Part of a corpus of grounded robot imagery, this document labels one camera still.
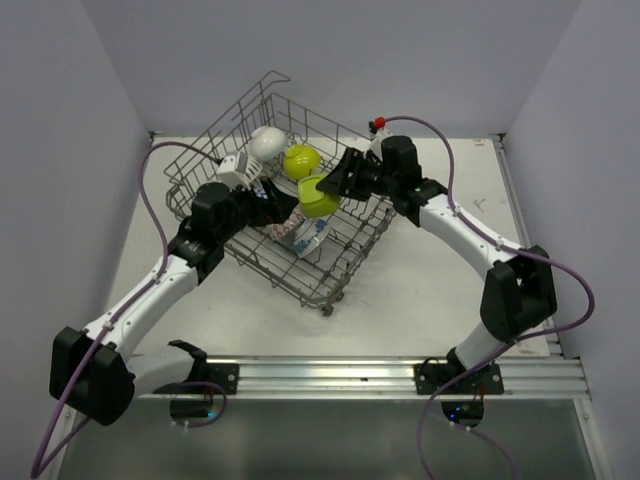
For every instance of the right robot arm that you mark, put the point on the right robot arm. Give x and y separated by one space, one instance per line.
518 292

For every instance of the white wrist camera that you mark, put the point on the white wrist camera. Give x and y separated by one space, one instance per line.
231 170
379 131

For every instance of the blue floral pattern bowl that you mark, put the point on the blue floral pattern bowl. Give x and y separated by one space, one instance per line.
310 235

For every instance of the lime green bowl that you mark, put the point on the lime green bowl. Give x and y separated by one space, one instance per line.
300 161
314 203

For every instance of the lime green bowl front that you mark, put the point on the lime green bowl front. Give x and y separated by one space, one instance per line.
314 203

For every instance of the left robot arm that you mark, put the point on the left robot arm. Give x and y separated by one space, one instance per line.
130 330

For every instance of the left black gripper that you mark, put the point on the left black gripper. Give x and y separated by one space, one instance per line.
273 210

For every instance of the grey wire dish rack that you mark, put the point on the grey wire dish rack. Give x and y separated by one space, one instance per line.
315 264

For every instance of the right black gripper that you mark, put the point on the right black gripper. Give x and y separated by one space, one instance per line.
339 181

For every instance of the white bowl with dark stripes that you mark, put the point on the white bowl with dark stripes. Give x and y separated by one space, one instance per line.
252 168

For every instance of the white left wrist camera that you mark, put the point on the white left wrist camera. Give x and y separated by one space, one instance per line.
231 170

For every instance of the red lattice pattern bowl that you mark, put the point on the red lattice pattern bowl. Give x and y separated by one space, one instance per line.
280 231

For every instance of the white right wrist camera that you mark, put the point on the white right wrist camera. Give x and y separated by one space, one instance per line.
379 131

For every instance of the plain white bowl at back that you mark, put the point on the plain white bowl at back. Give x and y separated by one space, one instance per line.
267 143

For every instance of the blue zigzag pattern bowl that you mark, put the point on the blue zigzag pattern bowl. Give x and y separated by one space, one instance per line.
260 191

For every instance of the aluminium mounting rail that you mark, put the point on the aluminium mounting rail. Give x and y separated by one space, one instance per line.
551 378

